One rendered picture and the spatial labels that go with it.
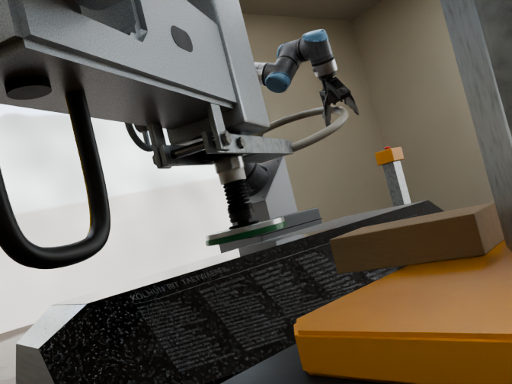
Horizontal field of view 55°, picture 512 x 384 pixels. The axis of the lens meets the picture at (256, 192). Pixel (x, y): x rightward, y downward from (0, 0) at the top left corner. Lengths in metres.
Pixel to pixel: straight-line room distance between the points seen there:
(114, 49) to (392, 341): 0.60
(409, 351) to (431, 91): 8.55
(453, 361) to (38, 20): 0.58
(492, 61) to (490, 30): 0.02
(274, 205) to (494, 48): 2.08
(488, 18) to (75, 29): 0.52
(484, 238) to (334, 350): 0.28
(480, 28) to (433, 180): 8.58
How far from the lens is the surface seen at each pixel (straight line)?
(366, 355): 0.41
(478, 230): 0.63
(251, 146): 1.34
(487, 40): 0.46
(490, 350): 0.36
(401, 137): 9.27
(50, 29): 0.71
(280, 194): 2.51
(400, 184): 3.10
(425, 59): 8.96
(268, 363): 0.53
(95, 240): 0.78
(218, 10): 1.30
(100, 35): 0.80
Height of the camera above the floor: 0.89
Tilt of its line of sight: 3 degrees up
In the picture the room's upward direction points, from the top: 14 degrees counter-clockwise
